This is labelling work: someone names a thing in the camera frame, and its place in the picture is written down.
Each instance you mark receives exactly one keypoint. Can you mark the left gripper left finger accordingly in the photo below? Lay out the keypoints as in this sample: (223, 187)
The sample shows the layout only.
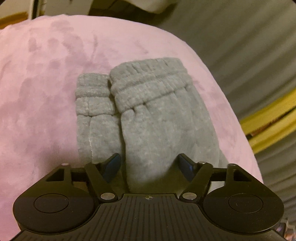
(100, 176)

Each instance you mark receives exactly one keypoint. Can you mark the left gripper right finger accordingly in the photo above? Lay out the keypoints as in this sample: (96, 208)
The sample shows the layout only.
(198, 175)

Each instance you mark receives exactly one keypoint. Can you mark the grey sweatpants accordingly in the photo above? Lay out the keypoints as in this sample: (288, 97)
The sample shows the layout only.
(149, 112)

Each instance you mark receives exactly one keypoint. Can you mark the pink velvet bed cover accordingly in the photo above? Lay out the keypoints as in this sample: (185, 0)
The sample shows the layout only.
(40, 62)

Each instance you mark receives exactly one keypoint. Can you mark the grey curtain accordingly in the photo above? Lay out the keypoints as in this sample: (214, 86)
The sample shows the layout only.
(249, 47)

